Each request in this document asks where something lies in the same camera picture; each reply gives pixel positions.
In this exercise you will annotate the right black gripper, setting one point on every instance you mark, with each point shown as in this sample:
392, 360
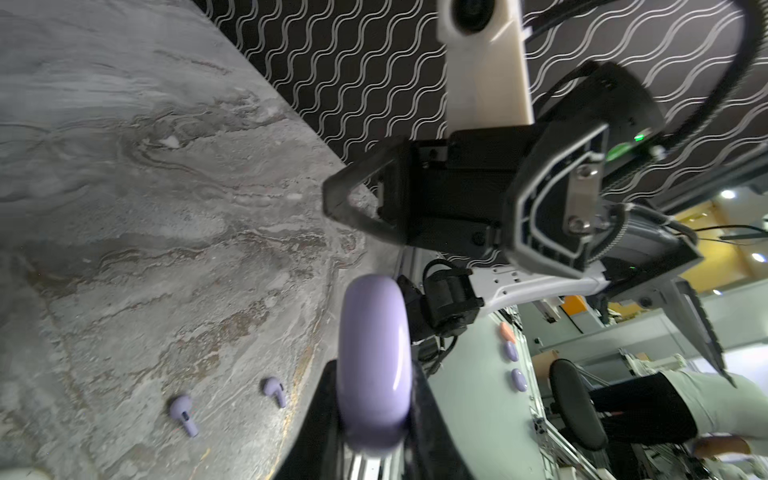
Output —
529, 193

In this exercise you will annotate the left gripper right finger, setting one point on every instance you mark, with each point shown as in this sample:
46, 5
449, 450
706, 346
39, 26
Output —
430, 452

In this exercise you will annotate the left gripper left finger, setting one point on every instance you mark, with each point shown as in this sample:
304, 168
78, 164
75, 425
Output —
317, 452

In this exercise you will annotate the purple earbud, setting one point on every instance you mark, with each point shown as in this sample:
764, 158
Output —
272, 387
180, 410

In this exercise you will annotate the purple earbud charging case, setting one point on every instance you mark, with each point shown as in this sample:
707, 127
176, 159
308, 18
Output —
374, 365

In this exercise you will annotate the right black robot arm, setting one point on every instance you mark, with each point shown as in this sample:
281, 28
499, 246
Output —
637, 254

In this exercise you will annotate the white earbud charging case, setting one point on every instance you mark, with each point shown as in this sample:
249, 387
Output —
24, 473

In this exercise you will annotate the black office stool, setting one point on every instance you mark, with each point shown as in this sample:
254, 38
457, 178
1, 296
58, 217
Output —
575, 406

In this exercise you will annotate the person in white top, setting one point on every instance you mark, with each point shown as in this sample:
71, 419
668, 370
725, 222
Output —
715, 415

